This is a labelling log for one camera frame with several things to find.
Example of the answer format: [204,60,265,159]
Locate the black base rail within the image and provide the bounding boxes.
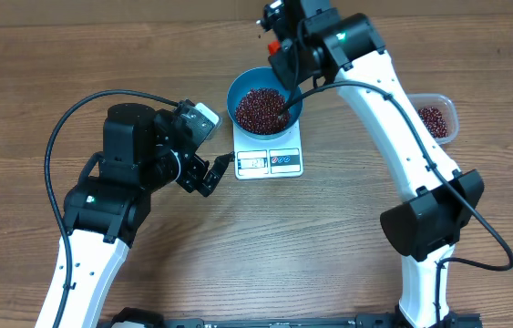
[98,307,484,328]

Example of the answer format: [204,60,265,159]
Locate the red scoop with blue handle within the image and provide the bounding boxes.
[268,40,282,56]

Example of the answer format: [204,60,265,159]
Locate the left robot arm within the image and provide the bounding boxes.
[36,100,233,327]

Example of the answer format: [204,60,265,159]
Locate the clear plastic container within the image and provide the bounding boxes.
[408,93,459,145]

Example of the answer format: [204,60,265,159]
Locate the blue metal bowl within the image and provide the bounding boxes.
[227,67,303,139]

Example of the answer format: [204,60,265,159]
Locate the red beans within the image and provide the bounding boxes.
[233,88,448,138]

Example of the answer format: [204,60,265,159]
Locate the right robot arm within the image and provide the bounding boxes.
[258,1,484,327]

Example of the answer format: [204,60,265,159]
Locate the white digital kitchen scale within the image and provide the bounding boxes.
[233,121,304,180]

